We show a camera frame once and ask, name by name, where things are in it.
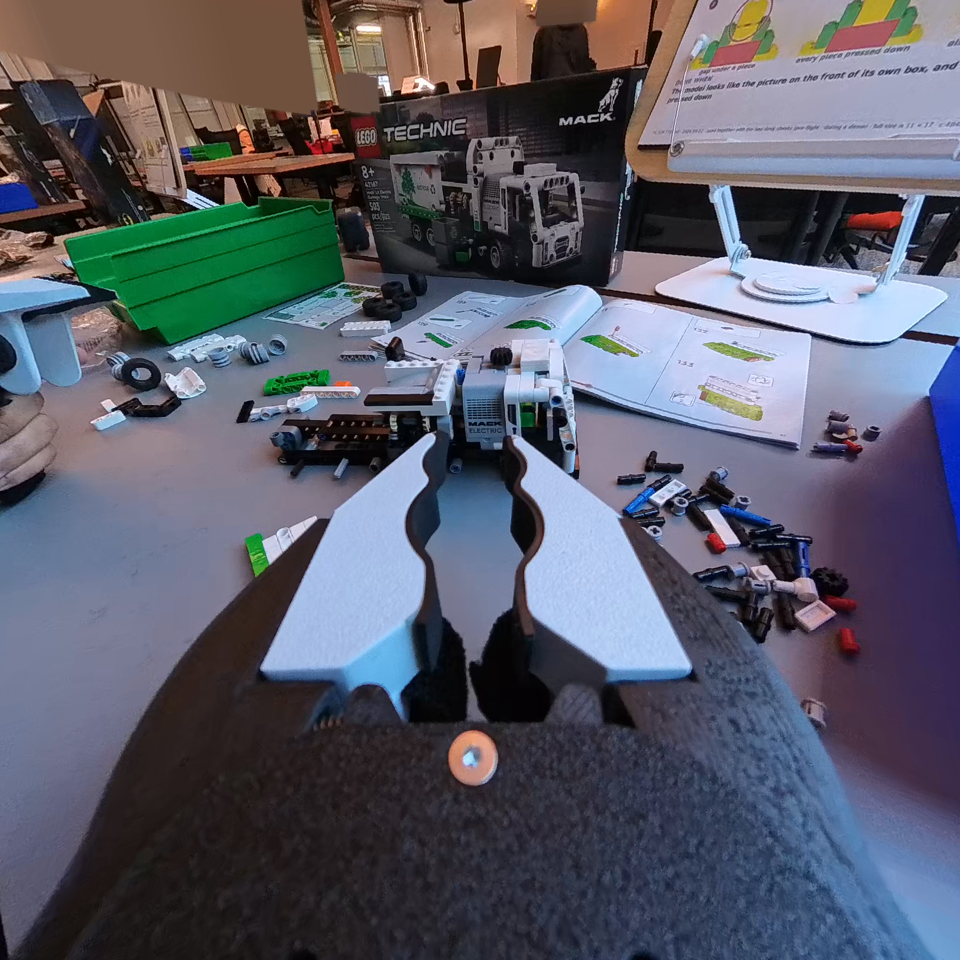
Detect printed instruction sheet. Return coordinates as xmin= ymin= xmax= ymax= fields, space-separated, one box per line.
xmin=658 ymin=0 xmax=960 ymax=136

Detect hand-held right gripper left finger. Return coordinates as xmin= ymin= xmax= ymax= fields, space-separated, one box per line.
xmin=258 ymin=431 xmax=447 ymax=723

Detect green storage bin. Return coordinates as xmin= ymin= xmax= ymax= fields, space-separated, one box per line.
xmin=63 ymin=196 xmax=348 ymax=346

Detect green white sticker sheet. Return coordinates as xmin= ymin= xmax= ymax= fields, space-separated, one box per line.
xmin=261 ymin=281 xmax=385 ymax=331

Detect blue storage bin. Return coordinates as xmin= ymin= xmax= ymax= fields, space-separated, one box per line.
xmin=928 ymin=337 xmax=960 ymax=541

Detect lego set box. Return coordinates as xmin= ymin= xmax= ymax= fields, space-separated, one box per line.
xmin=351 ymin=66 xmax=651 ymax=288

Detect wooden table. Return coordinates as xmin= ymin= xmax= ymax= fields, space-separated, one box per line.
xmin=183 ymin=150 xmax=355 ymax=202

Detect partly built lego truck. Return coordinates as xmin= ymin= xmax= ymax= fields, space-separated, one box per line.
xmin=270 ymin=337 xmax=582 ymax=481

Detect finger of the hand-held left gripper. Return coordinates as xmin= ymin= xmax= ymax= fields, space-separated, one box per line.
xmin=0 ymin=277 xmax=119 ymax=398

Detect dark bat logo box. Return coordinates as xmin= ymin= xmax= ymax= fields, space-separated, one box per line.
xmin=15 ymin=78 xmax=151 ymax=226

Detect green lego frame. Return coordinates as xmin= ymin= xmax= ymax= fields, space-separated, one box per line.
xmin=262 ymin=369 xmax=333 ymax=397

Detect clear plastic bags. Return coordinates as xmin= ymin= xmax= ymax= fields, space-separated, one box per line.
xmin=71 ymin=303 xmax=129 ymax=369

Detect black L-shaped lego beam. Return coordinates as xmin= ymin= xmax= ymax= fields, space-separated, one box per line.
xmin=112 ymin=393 xmax=183 ymax=420

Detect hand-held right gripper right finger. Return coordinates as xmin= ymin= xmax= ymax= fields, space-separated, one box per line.
xmin=502 ymin=433 xmax=694 ymax=687

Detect wooden document stand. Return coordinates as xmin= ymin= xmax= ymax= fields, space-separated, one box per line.
xmin=624 ymin=0 xmax=960 ymax=346

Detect pile of small lego pins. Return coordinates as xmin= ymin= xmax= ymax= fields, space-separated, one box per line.
xmin=618 ymin=408 xmax=882 ymax=657

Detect open instruction booklet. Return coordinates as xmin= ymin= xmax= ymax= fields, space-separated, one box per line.
xmin=371 ymin=285 xmax=813 ymax=451

